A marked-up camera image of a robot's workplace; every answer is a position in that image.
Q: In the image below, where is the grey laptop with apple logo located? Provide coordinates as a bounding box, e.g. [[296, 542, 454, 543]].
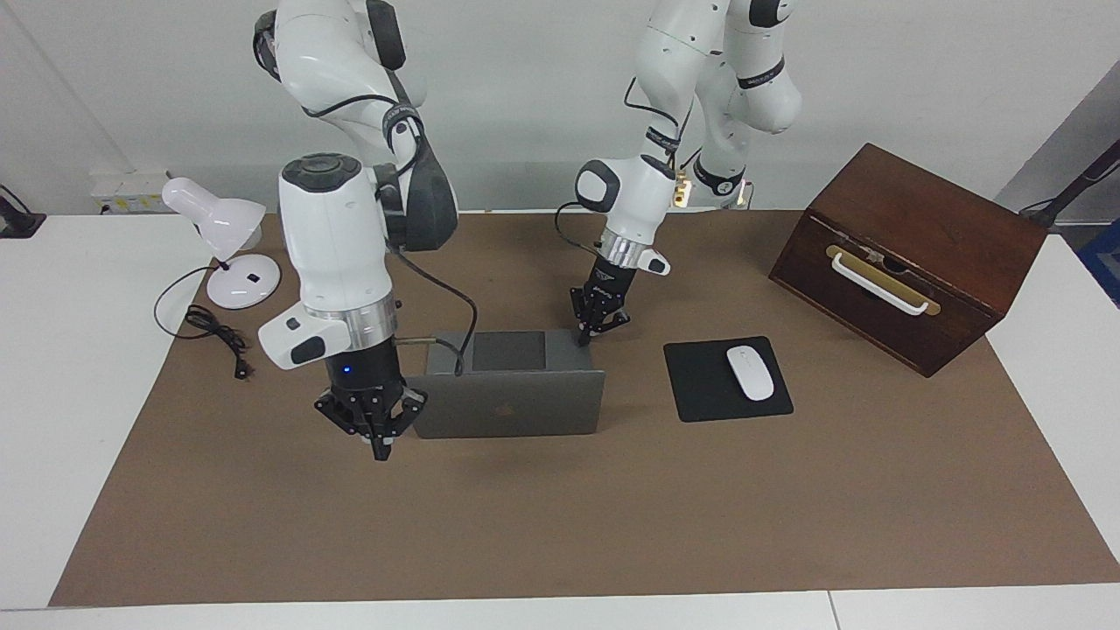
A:
[[407, 329, 606, 440]]

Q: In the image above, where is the white wall power strip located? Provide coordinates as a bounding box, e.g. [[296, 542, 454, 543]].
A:
[[90, 171, 172, 215]]

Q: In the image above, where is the black pole stand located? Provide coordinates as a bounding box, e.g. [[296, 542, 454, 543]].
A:
[[1019, 140, 1120, 230]]

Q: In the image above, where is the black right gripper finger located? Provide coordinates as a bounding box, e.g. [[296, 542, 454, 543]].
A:
[[382, 385, 430, 462], [315, 392, 384, 462]]

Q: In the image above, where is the white computer mouse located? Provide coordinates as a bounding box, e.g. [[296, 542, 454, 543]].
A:
[[726, 346, 776, 402]]

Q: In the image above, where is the brown table mat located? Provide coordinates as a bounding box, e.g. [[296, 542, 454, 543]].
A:
[[48, 210, 1120, 607]]

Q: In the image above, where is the black mouse pad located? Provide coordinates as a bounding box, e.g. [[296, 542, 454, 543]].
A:
[[663, 336, 795, 424]]

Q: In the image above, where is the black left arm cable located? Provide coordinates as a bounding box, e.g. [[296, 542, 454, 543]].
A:
[[554, 77, 692, 259]]

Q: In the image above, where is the white desk lamp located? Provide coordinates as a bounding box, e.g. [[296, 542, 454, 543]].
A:
[[162, 177, 283, 310]]

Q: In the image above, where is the white box handle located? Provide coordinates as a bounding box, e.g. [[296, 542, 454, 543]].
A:
[[829, 254, 930, 316]]

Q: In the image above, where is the dark brown wooden box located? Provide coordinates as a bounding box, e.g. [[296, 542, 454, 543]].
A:
[[768, 143, 1049, 379]]

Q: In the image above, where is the black clamp mount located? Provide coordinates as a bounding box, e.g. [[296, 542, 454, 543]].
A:
[[0, 184, 46, 239]]

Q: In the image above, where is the black lamp power cable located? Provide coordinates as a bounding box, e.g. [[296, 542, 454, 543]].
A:
[[154, 265, 255, 382]]

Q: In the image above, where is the blue object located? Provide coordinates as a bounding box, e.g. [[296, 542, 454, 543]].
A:
[[1078, 219, 1120, 307]]

